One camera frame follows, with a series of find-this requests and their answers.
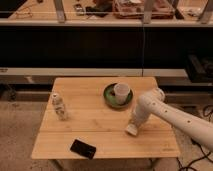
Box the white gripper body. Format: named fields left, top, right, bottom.
left=129, top=106, right=150, bottom=128

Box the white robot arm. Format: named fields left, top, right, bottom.
left=126, top=88, right=213, bottom=152

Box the white cup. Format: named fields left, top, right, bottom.
left=113, top=83, right=130, bottom=105

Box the green plate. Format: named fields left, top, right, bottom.
left=103, top=83, right=133, bottom=109

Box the wooden table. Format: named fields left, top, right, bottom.
left=31, top=77, right=180, bottom=160

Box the black box at right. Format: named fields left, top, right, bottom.
left=185, top=55, right=213, bottom=83

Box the black smartphone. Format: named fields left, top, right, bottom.
left=70, top=139, right=96, bottom=159

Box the red tray on shelf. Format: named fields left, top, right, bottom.
left=113, top=0, right=175, bottom=19

